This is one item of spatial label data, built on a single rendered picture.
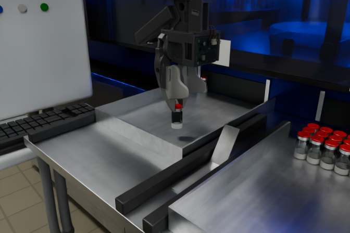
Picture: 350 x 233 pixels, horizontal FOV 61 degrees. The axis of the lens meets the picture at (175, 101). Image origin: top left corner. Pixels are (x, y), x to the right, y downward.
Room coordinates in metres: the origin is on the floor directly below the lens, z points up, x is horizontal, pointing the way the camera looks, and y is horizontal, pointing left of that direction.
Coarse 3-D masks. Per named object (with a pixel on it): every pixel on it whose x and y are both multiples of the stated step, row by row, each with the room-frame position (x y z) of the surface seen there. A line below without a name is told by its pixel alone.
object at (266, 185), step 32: (288, 128) 0.53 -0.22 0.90; (256, 160) 0.44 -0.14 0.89; (288, 160) 0.45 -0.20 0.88; (192, 192) 0.32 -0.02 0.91; (224, 192) 0.36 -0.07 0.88; (256, 192) 0.36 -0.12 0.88; (288, 192) 0.36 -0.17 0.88; (320, 192) 0.36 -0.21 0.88; (192, 224) 0.26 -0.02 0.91; (224, 224) 0.30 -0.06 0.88; (256, 224) 0.30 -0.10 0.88; (288, 224) 0.30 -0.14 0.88; (320, 224) 0.30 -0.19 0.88
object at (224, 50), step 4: (220, 40) 0.70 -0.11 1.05; (224, 40) 0.69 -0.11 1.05; (220, 44) 0.70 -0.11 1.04; (224, 44) 0.69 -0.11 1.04; (228, 44) 0.68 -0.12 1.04; (220, 48) 0.70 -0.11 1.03; (224, 48) 0.69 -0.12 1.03; (228, 48) 0.68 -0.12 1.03; (220, 52) 0.70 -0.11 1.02; (224, 52) 0.69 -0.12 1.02; (228, 52) 0.68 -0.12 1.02; (220, 56) 0.70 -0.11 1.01; (224, 56) 0.69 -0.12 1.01; (228, 56) 0.68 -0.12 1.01; (220, 60) 0.70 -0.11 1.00; (224, 60) 0.69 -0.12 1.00; (228, 60) 0.68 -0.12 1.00; (220, 64) 0.69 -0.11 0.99; (224, 64) 0.69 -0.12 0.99; (228, 64) 0.68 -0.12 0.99
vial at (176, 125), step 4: (172, 112) 0.52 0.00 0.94; (176, 112) 0.52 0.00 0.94; (180, 112) 0.52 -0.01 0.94; (172, 116) 0.52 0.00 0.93; (176, 116) 0.52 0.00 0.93; (180, 116) 0.52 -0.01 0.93; (172, 120) 0.52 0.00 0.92; (176, 120) 0.52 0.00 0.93; (180, 120) 0.52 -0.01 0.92; (172, 124) 0.52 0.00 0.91; (176, 124) 0.52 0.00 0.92; (180, 124) 0.52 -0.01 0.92; (176, 128) 0.52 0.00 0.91
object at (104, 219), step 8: (40, 112) 1.48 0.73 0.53; (32, 160) 1.67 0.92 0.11; (72, 192) 1.31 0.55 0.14; (80, 192) 1.25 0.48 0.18; (80, 200) 1.26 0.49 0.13; (88, 200) 1.20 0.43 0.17; (88, 208) 1.21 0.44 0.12; (96, 208) 1.15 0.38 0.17; (96, 216) 1.16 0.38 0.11; (104, 216) 1.11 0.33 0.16; (104, 224) 1.11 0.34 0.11; (112, 224) 1.06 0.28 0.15; (112, 232) 1.07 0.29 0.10; (120, 232) 1.03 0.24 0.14; (128, 232) 0.99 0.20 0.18
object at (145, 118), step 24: (144, 96) 0.71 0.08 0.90; (192, 96) 0.77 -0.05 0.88; (216, 96) 0.77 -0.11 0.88; (96, 120) 0.61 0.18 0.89; (120, 120) 0.54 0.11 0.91; (144, 120) 0.61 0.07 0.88; (168, 120) 0.61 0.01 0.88; (192, 120) 0.61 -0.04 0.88; (216, 120) 0.61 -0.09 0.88; (240, 120) 0.56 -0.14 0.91; (144, 144) 0.50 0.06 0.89; (168, 144) 0.45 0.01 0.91; (192, 144) 0.45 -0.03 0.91
